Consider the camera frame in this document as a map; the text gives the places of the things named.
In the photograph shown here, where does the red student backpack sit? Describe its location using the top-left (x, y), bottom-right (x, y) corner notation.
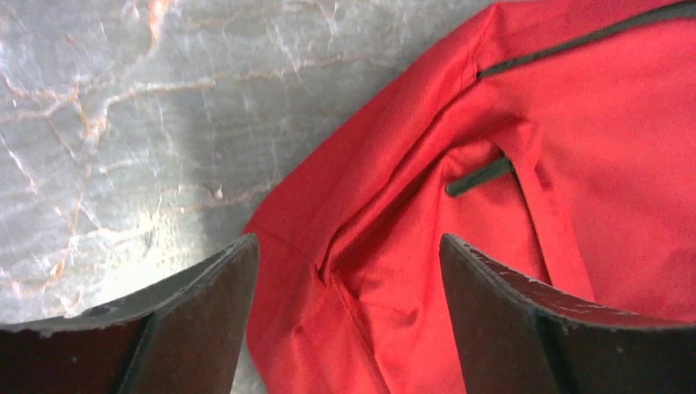
top-left (246, 1), bottom-right (695, 393)

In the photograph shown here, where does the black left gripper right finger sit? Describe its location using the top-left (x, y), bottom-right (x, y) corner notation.
top-left (439, 234), bottom-right (695, 393)

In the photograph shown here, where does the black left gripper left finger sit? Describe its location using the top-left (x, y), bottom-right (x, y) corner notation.
top-left (1, 234), bottom-right (259, 393)

